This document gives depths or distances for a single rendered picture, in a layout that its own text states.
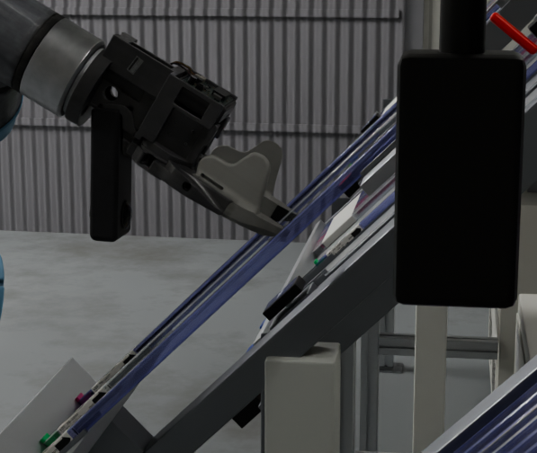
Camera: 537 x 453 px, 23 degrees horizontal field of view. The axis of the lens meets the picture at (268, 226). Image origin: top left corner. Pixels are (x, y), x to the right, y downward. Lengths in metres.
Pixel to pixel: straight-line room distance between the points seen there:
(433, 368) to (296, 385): 1.44
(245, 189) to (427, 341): 1.49
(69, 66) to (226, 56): 4.14
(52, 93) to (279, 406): 0.32
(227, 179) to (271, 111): 4.13
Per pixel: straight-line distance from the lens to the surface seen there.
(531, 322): 1.99
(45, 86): 1.10
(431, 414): 2.57
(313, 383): 1.11
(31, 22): 1.11
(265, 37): 5.18
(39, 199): 5.53
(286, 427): 1.13
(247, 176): 1.07
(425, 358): 2.54
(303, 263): 1.84
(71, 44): 1.10
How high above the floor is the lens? 1.17
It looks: 12 degrees down
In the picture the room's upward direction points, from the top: straight up
